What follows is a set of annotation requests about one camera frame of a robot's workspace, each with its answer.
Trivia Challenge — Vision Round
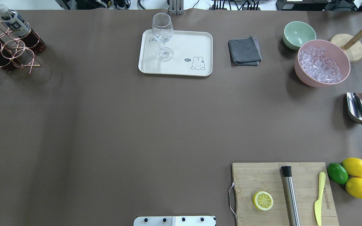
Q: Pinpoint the white rabbit tray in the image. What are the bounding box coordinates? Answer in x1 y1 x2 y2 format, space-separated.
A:
138 30 213 76

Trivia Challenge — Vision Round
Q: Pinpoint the grey folded cloth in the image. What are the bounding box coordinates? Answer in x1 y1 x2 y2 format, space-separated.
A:
228 35 262 66

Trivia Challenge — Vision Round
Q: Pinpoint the clear wine glass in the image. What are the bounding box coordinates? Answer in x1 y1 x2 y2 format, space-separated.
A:
152 13 173 62

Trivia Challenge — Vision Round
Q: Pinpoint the bamboo cutting board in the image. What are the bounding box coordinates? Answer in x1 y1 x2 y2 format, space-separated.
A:
232 163 326 226

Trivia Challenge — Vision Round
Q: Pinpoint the half lemon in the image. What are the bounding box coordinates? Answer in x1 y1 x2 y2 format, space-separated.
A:
253 191 273 211

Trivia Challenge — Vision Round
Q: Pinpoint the steel muddler black tip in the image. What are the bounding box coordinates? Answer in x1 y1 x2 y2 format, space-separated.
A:
281 166 301 226

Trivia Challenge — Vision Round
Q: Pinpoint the green bowl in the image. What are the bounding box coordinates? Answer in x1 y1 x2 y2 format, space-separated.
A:
283 21 316 50

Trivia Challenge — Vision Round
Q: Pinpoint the pink bowl of ice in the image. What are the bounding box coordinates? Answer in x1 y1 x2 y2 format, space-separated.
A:
294 40 351 88

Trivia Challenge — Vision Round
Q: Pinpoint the yellow plastic knife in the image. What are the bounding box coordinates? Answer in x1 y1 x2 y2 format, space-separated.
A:
314 172 326 226

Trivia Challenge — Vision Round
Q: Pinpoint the green lime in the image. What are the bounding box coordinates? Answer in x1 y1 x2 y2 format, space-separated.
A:
326 163 348 185

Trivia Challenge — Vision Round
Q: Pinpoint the yellow lemon upper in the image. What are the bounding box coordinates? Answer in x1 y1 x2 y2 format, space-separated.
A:
341 157 362 178

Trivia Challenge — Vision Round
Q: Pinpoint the yellow lemon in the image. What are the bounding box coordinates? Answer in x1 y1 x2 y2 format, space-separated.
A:
341 157 362 178
346 177 362 199

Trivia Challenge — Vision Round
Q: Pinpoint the wooden cup tree stand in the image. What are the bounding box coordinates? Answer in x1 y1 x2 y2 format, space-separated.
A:
329 29 362 63

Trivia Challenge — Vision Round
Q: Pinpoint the yellow lemon lower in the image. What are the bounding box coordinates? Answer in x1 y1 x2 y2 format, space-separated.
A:
346 177 362 199

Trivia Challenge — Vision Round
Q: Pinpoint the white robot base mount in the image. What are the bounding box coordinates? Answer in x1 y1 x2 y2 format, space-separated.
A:
133 216 217 226

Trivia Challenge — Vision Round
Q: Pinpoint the copper wire bottle basket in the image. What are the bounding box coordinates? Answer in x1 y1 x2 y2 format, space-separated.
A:
0 21 43 75

